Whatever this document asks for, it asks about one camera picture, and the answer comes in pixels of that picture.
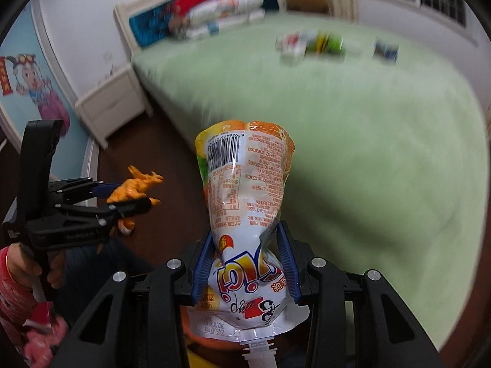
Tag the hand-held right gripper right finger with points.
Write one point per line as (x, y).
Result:
(287, 260)

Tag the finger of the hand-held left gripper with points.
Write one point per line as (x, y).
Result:
(101, 188)
(126, 209)

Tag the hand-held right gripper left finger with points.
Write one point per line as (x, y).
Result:
(202, 264)

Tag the orange dinosaur toy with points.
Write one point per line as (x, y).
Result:
(134, 188)

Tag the orange bin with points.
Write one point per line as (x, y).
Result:
(188, 327)

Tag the orange and white drink pouch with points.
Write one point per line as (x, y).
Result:
(245, 199)

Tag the person's left forearm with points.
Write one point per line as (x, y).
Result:
(15, 314)

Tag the person's left hand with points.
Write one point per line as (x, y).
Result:
(19, 266)

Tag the cream nightstand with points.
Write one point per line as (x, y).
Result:
(111, 103)

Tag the bed with green blanket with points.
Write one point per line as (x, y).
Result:
(345, 161)

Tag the cream and blue bed headboard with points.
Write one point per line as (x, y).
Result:
(145, 27)

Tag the stack of folded quilts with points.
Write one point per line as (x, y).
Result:
(222, 13)

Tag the white and red packet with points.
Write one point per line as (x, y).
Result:
(291, 46)

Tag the green and yellow packet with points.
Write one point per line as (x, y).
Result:
(326, 44)

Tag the blue and white packet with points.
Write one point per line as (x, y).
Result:
(385, 50)

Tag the cartoon wall poster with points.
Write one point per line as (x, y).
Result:
(38, 84)

